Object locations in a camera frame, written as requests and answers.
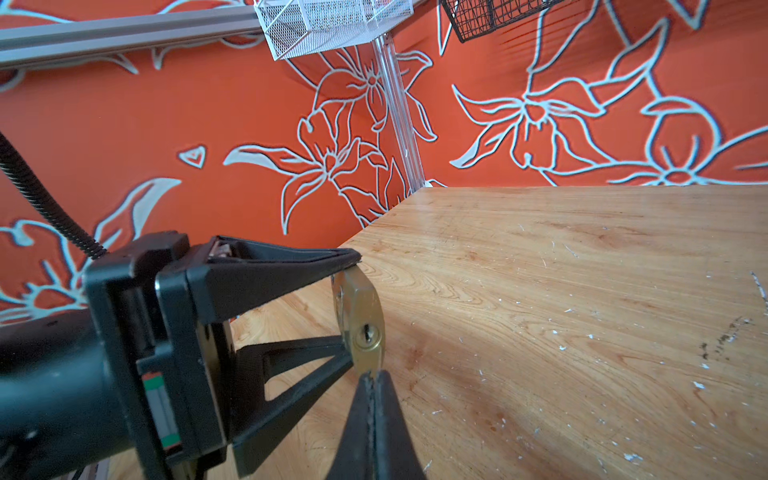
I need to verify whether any white wire mesh basket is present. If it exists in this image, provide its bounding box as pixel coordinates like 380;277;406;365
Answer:
254;0;414;60

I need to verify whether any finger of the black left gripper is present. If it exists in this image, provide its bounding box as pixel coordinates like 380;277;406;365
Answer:
230;336;353;478
185;236;362;324

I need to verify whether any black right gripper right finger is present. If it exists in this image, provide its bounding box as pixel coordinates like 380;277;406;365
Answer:
373;370;426;480

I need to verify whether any black wire wall basket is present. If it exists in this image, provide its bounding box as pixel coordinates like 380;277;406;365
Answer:
440;0;563;43

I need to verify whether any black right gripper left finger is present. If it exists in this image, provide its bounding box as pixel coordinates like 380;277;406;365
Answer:
326;373;376;480

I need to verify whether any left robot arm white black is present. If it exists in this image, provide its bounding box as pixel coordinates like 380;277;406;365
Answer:
1;141;361;479

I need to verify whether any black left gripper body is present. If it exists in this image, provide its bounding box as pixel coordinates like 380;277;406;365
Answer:
84;232;226;479

